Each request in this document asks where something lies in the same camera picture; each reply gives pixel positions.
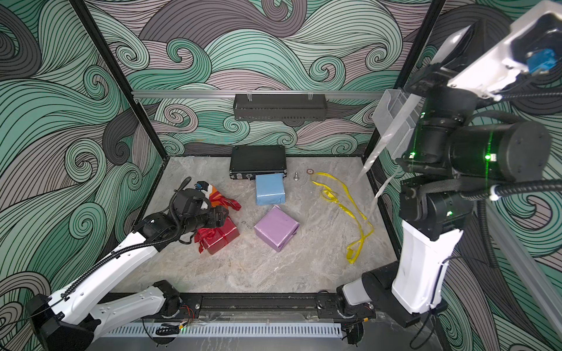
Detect white slotted cable duct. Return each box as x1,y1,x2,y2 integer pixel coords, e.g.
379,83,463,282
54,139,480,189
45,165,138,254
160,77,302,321
105,322,343,339

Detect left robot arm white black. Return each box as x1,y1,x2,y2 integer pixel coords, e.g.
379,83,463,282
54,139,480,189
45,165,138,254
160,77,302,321
26,206,228,350

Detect purple gift box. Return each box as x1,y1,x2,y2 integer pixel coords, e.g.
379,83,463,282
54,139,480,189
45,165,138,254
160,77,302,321
254,205,300,252

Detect aluminium rail back wall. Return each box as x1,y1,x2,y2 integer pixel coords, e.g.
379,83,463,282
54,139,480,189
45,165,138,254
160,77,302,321
132,89,384,100

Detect black wall tray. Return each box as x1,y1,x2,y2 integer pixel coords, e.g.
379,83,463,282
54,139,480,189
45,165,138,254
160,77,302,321
233,94,328,122

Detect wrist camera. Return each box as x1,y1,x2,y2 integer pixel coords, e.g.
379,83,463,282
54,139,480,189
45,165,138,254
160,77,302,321
447,1,561,101
173,189,211,220

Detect red gift box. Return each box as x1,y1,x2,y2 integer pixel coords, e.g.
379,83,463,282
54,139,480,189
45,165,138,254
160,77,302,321
198,216,241,256

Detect clear plastic wall bin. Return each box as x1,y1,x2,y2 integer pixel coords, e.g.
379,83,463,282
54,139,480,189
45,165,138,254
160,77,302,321
373,89,422,159

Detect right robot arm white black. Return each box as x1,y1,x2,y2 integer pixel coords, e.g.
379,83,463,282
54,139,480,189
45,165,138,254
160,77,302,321
337,13,561,327

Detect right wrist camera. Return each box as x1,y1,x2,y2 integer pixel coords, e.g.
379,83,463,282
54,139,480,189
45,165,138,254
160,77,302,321
447,1,561,101

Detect blue gift box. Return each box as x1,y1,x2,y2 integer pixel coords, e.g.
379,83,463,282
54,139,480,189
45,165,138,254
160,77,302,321
256,173,285,206

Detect orange gift box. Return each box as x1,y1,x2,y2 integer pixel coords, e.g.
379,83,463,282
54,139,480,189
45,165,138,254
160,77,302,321
195,181,222,203

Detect aluminium rail right wall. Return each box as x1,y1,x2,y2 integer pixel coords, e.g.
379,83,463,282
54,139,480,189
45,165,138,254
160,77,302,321
487,204,561,338

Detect red ribbon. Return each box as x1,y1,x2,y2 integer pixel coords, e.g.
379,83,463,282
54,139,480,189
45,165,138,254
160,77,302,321
195,225,234,254
212,187,241,211

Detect yellow ribbon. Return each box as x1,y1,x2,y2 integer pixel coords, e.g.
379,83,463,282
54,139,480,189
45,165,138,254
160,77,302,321
311,172,375,264

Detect aluminium rail wall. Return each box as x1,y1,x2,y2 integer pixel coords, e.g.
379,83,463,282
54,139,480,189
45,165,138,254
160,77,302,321
132,89,384,100
487,204,561,338

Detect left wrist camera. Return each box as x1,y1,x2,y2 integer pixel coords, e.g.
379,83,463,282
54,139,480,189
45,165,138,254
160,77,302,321
173,189,211,220

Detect black hard case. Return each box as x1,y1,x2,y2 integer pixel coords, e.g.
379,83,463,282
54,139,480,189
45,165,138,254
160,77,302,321
229,146,288,180

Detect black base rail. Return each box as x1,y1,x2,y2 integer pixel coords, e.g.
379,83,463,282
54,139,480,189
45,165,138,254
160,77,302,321
175,290,386,320

